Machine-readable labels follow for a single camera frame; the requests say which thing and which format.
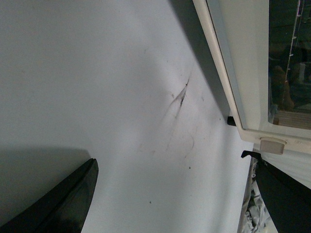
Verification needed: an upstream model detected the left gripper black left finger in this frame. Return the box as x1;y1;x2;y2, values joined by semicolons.
0;158;98;233

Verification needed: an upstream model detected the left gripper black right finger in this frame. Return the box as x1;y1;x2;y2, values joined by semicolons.
241;150;311;233

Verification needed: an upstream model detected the cream glass oven door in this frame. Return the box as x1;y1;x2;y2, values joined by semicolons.
193;0;311;155

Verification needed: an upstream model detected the cream Toshiba toaster oven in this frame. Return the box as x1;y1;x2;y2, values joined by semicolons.
193;0;246;129

